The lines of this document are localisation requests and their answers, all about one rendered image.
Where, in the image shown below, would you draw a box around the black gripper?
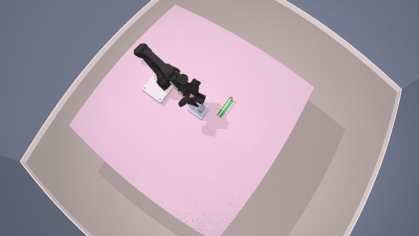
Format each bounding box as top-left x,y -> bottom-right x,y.
178,83 -> 199,107

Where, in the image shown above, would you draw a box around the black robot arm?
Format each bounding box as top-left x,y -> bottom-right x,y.
134,43 -> 198,94

